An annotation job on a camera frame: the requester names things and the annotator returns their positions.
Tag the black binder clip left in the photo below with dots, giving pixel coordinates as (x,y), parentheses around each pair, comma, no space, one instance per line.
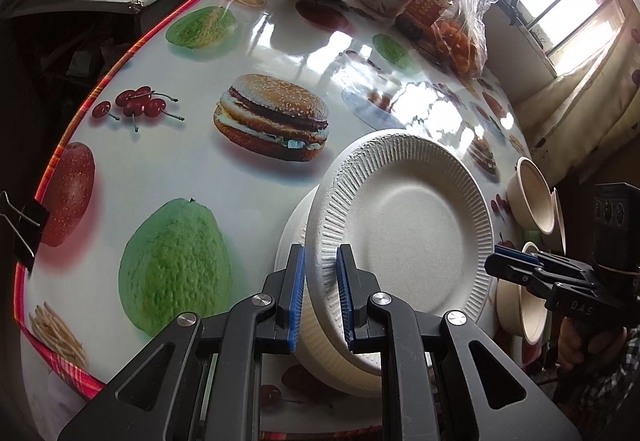
(27,224)

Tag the right plaid sleeve forearm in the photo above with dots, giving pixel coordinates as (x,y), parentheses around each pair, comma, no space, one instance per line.
(603,402)

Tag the patterned cream curtain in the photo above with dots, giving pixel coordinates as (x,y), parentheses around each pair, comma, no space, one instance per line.
(584,116)

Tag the white paper plate front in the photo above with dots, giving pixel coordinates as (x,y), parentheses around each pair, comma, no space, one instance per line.
(314,350)

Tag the fruit print tablecloth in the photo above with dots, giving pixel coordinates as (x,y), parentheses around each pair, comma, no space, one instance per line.
(171,187)

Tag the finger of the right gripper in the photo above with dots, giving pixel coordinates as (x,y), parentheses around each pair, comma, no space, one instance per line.
(515,267)

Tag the beige paper bowl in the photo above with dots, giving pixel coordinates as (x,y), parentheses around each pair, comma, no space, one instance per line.
(556,241)
(530,199)
(519,312)

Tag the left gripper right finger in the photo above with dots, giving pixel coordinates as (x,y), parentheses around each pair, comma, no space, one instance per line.
(443,378)

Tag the right hand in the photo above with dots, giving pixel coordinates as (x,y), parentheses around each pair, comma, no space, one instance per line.
(575,349)

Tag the plastic bag of oranges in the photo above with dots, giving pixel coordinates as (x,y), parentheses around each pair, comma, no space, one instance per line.
(460,36)

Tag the red labelled glass jar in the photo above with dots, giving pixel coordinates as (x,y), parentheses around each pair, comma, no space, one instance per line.
(419,15)

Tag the white paper plate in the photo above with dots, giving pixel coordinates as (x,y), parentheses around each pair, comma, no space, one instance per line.
(414,217)
(314,350)

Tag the black camera box right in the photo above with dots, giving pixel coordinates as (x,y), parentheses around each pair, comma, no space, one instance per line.
(616,217)

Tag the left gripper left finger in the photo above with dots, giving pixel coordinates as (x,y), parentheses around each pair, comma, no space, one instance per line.
(199,378)

